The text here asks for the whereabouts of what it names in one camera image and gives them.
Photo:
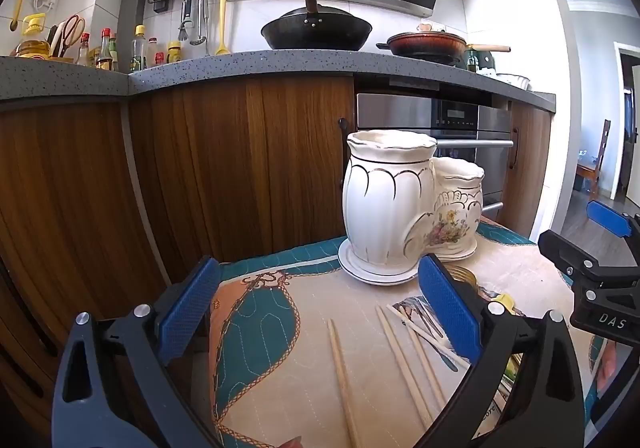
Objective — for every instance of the brown wooden cabinet door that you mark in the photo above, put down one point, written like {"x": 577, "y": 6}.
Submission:
{"x": 530, "y": 162}
{"x": 240, "y": 157}
{"x": 65, "y": 208}

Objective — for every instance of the yellow plastic utensil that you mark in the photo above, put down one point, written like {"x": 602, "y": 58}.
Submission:
{"x": 502, "y": 302}

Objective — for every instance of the wooden chopstick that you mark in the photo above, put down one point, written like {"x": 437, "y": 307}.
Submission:
{"x": 427, "y": 373}
{"x": 342, "y": 378}
{"x": 400, "y": 358}
{"x": 425, "y": 332}

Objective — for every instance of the yellow jar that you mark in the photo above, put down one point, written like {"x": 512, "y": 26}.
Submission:
{"x": 174, "y": 53}

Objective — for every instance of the yellow cooking oil bottle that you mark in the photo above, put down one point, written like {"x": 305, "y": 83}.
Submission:
{"x": 32, "y": 45}

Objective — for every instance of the white floral ceramic utensil holder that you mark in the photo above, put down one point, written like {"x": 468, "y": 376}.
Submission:
{"x": 380, "y": 198}

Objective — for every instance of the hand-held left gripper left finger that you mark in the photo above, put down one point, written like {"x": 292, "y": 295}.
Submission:
{"x": 190, "y": 308}

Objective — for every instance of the wooden knife block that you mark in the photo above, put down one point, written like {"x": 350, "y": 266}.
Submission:
{"x": 62, "y": 50}

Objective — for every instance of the small red cap sauce bottle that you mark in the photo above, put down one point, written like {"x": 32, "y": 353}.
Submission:
{"x": 83, "y": 52}

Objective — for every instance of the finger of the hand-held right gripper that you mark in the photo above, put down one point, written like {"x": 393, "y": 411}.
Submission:
{"x": 565, "y": 250}
{"x": 607, "y": 219}

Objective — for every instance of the black wok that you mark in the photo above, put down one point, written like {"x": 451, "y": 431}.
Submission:
{"x": 315, "y": 33}

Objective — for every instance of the grey speckled countertop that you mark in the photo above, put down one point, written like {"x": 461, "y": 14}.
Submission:
{"x": 200, "y": 67}

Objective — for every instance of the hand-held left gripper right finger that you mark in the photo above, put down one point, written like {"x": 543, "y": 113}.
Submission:
{"x": 450, "y": 313}

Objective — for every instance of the metal hanging ladle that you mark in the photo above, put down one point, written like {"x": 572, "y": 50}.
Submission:
{"x": 201, "y": 22}

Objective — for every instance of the clear yellow cap bottle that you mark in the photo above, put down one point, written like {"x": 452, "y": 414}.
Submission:
{"x": 138, "y": 52}

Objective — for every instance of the stainless steel built-in oven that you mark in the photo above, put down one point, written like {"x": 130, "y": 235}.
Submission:
{"x": 390, "y": 112}

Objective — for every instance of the printed quilted mat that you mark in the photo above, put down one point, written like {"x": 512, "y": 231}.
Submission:
{"x": 310, "y": 338}

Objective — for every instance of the wooden chair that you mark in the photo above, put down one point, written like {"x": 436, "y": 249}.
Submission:
{"x": 597, "y": 167}

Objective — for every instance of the white door frame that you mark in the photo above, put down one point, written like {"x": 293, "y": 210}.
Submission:
{"x": 618, "y": 117}

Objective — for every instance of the white bowl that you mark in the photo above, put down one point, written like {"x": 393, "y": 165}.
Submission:
{"x": 512, "y": 80}

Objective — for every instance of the gold fork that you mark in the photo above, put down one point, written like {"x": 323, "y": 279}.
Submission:
{"x": 461, "y": 275}

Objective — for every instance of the dark soy sauce bottle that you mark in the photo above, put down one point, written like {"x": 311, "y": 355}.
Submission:
{"x": 104, "y": 55}

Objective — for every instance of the red frying pan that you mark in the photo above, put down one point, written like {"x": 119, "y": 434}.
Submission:
{"x": 425, "y": 43}

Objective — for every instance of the white ceramic saucer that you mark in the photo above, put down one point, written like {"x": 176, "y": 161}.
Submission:
{"x": 370, "y": 274}

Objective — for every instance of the green label sauce bottle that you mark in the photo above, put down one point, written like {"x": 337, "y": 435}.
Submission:
{"x": 114, "y": 55}

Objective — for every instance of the white red cap bottle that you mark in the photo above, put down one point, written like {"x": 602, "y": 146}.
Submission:
{"x": 152, "y": 55}

